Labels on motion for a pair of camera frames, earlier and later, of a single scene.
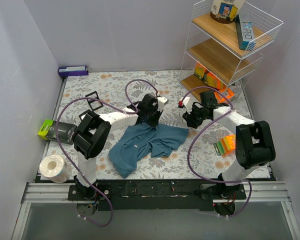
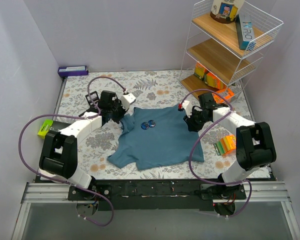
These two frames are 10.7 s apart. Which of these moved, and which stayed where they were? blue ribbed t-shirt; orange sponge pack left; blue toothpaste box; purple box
Moved: blue ribbed t-shirt
Stayed: blue toothpaste box; orange sponge pack left; purple box
